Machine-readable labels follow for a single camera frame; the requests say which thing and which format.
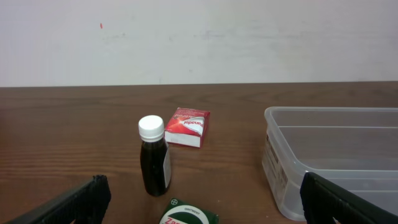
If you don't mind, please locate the dark syrup bottle white cap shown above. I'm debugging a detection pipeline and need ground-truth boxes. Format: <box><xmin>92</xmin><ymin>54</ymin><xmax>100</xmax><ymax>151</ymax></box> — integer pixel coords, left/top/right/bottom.
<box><xmin>138</xmin><ymin>115</ymin><xmax>172</xmax><ymax>197</ymax></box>

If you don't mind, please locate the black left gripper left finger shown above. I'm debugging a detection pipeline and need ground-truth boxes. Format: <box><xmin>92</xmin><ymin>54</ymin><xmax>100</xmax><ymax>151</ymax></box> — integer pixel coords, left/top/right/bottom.
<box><xmin>8</xmin><ymin>175</ymin><xmax>111</xmax><ymax>224</ymax></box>

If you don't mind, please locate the red Panadol box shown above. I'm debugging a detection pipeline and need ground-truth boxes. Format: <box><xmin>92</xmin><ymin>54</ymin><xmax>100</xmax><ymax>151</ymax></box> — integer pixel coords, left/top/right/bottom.
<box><xmin>165</xmin><ymin>108</ymin><xmax>210</xmax><ymax>148</ymax></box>

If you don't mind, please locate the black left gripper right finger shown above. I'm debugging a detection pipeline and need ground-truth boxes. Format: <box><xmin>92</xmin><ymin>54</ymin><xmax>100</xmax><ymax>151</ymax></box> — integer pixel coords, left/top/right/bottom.
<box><xmin>300</xmin><ymin>172</ymin><xmax>397</xmax><ymax>224</ymax></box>

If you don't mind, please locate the clear plastic container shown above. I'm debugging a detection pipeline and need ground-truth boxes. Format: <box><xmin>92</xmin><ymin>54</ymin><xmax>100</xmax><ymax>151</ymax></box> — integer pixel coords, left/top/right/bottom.
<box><xmin>262</xmin><ymin>106</ymin><xmax>397</xmax><ymax>221</ymax></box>

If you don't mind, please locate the green ointment box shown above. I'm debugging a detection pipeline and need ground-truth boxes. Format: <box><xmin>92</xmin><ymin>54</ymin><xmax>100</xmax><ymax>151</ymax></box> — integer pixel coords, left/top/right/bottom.
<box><xmin>159</xmin><ymin>198</ymin><xmax>219</xmax><ymax>224</ymax></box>

